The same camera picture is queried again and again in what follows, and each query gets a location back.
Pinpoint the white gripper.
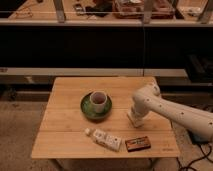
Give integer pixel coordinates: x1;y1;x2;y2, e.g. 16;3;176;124
130;107;146;120

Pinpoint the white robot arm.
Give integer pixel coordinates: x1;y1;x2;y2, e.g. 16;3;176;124
128;83;213;142

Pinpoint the brown rectangular box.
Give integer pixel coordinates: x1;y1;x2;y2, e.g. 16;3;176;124
125;136;151;152

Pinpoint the white cup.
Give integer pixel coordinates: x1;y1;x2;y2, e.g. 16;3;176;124
89;91;108;113

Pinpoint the white tube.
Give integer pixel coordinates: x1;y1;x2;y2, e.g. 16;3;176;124
85;128;122;152

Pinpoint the green plate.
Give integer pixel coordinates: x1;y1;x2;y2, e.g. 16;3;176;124
80;93;112;121

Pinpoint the wooden table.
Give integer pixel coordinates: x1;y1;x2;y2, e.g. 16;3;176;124
31;77;180;159

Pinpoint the tray with items on shelf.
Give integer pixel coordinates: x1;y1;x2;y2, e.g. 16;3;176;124
112;0;175;19

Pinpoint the metal shelf rack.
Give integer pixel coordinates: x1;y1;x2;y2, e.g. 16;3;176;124
0;0;213;83

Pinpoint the black cable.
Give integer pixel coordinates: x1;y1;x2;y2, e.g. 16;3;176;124
175;141;213;171

